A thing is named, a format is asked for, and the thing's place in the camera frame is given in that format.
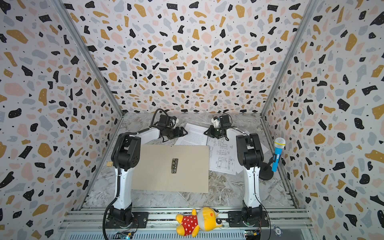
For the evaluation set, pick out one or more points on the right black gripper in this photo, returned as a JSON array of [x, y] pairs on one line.
[[212, 131]]

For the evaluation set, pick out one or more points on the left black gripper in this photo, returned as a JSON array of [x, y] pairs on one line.
[[176, 134]]

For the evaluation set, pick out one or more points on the text printed paper sheet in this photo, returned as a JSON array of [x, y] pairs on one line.
[[194, 137]]

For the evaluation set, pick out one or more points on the technical drawing paper sheet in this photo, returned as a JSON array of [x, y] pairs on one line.
[[223, 156]]

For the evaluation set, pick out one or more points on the beige manila folder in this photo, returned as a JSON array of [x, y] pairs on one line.
[[153, 172]]

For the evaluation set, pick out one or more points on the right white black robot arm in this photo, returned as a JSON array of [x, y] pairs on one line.
[[251, 200]]

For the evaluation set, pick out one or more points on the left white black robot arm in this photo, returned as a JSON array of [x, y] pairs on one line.
[[126, 155]]

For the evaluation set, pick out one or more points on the silver folder clip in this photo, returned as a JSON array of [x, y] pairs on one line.
[[174, 165]]

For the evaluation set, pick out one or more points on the blue toy microphone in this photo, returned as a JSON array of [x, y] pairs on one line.
[[279, 144]]

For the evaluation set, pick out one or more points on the yellow plush toy red dress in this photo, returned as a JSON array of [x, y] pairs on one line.
[[206, 219]]

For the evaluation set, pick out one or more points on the right circuit board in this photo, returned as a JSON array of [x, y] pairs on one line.
[[253, 235]]

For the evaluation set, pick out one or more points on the round white blue badge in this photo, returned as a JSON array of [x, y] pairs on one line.
[[278, 231]]

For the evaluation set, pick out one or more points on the left green circuit board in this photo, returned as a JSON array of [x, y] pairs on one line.
[[123, 236]]

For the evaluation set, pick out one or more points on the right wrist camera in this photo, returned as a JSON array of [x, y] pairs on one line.
[[216, 122]]

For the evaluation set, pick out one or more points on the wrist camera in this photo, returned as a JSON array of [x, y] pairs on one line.
[[173, 122], [216, 122]]

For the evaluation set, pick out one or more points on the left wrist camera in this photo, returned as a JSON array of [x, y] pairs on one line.
[[173, 122]]

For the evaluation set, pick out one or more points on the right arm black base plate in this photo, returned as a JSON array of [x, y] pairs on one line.
[[236, 220]]

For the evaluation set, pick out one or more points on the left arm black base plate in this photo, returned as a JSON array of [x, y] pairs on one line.
[[137, 220]]

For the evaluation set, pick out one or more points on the aluminium rail frame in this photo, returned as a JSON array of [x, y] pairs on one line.
[[87, 225]]

